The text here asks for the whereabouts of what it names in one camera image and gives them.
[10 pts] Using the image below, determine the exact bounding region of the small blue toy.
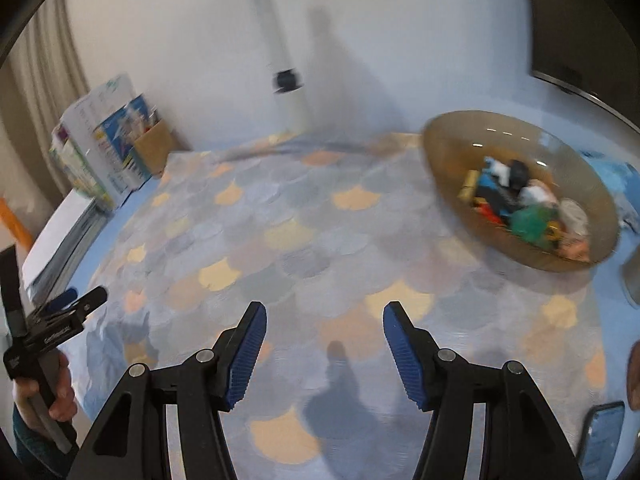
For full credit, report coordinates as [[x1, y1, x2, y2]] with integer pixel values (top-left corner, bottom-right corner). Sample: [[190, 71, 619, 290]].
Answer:
[[477, 175, 507, 202]]

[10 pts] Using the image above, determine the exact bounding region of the light blue cloth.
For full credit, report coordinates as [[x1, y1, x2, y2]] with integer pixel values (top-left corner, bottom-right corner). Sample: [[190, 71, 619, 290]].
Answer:
[[580, 150, 640, 231]]

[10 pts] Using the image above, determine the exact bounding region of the white desk lamp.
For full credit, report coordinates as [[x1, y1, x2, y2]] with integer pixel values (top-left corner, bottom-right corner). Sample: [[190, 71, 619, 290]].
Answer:
[[135, 0, 311, 136]]

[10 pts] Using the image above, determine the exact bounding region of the row of upright books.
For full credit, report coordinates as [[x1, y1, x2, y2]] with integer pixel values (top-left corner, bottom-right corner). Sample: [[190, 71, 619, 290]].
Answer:
[[50, 72, 153, 211]]

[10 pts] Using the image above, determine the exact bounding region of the orange strip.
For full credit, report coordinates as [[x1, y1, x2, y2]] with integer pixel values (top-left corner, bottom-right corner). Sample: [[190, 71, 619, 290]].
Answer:
[[0, 197, 32, 252]]

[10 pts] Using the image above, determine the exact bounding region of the brown pen holder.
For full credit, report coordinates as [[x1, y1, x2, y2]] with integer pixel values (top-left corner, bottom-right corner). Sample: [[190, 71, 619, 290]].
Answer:
[[132, 120, 176, 178]]

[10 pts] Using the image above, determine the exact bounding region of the person's left hand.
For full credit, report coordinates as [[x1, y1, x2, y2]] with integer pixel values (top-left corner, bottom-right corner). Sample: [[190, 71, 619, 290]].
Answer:
[[12, 352, 77, 423]]

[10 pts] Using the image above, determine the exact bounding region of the amber glass bowl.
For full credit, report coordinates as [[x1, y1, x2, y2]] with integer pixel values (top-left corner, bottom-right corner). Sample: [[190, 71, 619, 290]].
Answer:
[[422, 110, 621, 273]]

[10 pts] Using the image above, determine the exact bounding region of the black smartphone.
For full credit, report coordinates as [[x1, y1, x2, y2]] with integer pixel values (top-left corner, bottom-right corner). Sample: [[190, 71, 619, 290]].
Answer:
[[582, 402, 626, 478]]

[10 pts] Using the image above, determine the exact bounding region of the yellow bar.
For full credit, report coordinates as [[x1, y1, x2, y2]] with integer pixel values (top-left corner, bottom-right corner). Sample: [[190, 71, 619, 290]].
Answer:
[[461, 170, 482, 202]]

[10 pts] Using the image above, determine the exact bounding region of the stack of white papers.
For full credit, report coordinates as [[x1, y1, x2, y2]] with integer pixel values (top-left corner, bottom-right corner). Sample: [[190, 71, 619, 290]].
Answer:
[[22, 191, 113, 301]]

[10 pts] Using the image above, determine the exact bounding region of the black television screen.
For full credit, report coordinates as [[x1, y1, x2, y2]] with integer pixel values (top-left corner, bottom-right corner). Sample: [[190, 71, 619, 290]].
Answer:
[[522, 0, 640, 131]]

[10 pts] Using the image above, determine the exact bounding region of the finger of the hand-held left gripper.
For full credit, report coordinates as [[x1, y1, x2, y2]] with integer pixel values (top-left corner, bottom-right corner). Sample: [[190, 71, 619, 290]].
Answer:
[[30, 286, 108, 322], [42, 287, 78, 311]]

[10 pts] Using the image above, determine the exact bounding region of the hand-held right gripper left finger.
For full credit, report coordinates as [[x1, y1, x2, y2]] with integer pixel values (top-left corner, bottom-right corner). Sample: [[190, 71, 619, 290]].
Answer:
[[70, 301, 268, 480]]

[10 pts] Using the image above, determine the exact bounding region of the teal snowflake toy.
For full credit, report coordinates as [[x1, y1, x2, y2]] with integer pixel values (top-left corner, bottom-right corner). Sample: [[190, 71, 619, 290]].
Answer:
[[509, 205, 557, 247]]

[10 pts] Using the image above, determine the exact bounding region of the white gear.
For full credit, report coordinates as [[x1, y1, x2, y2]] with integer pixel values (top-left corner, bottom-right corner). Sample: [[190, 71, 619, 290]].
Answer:
[[559, 199, 592, 237]]

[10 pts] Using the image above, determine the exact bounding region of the bunch of pencils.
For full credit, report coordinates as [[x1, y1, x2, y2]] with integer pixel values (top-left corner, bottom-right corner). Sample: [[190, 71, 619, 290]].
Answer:
[[127, 105, 161, 136]]

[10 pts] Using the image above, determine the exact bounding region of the small pink box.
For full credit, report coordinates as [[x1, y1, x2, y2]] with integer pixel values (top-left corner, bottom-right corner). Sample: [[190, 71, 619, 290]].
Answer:
[[559, 239, 592, 263]]

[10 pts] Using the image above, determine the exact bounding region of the beige curtain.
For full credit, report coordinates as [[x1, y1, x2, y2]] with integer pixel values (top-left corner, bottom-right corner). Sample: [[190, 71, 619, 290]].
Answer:
[[0, 0, 93, 221]]

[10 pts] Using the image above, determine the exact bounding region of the grey cylindrical bottle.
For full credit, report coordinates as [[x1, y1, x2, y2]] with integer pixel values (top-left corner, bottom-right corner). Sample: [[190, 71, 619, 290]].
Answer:
[[620, 255, 640, 307]]

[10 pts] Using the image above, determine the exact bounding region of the white charger cube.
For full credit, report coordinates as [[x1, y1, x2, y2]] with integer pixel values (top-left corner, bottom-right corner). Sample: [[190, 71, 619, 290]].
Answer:
[[520, 184, 557, 207]]

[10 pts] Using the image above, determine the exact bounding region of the fan-patterned table mat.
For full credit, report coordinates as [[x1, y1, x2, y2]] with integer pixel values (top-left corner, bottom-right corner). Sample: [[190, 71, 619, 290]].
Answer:
[[82, 132, 608, 480]]

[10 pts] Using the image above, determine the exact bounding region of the black dome toy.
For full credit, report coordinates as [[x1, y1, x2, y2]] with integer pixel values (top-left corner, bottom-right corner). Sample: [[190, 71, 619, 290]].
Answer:
[[506, 160, 532, 192]]

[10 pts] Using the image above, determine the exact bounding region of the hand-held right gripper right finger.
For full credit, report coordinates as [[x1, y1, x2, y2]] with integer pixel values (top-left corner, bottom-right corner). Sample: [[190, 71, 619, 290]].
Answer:
[[382, 302, 586, 480]]

